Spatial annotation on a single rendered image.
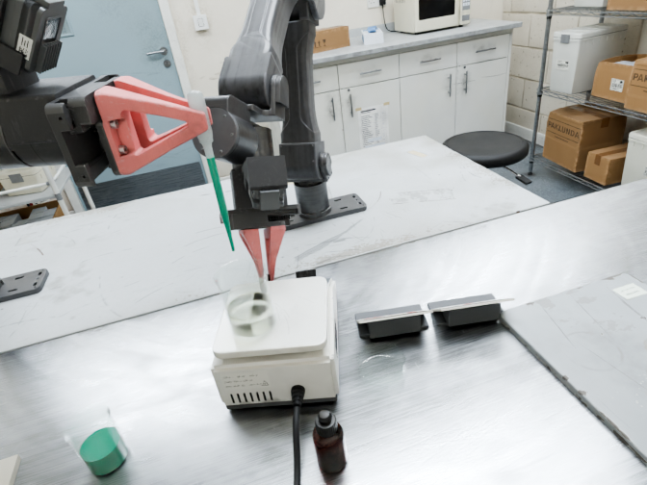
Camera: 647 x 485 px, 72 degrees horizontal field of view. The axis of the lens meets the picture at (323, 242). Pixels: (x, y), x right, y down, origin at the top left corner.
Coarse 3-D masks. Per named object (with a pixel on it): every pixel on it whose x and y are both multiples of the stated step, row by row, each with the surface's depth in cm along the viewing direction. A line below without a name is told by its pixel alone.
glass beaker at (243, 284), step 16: (256, 256) 46; (224, 272) 46; (240, 272) 47; (256, 272) 47; (224, 288) 46; (240, 288) 42; (256, 288) 43; (224, 304) 44; (240, 304) 43; (256, 304) 44; (272, 304) 47; (240, 320) 44; (256, 320) 45; (272, 320) 47; (240, 336) 46; (256, 336) 46
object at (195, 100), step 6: (192, 90) 35; (192, 96) 35; (198, 96) 35; (192, 102) 35; (198, 102) 35; (204, 102) 36; (192, 108) 36; (198, 108) 36; (204, 108) 36; (210, 126) 37; (204, 132) 37; (210, 132) 37; (198, 138) 37; (204, 138) 37; (210, 138) 37
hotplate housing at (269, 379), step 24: (336, 312) 58; (336, 336) 52; (216, 360) 47; (240, 360) 46; (264, 360) 46; (288, 360) 46; (312, 360) 46; (336, 360) 49; (216, 384) 47; (240, 384) 47; (264, 384) 47; (288, 384) 47; (312, 384) 47; (336, 384) 47
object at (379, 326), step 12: (372, 312) 60; (384, 312) 60; (396, 312) 60; (408, 312) 59; (420, 312) 53; (432, 312) 53; (360, 324) 58; (372, 324) 55; (384, 324) 55; (396, 324) 55; (408, 324) 55; (420, 324) 55; (360, 336) 57; (372, 336) 56; (384, 336) 56
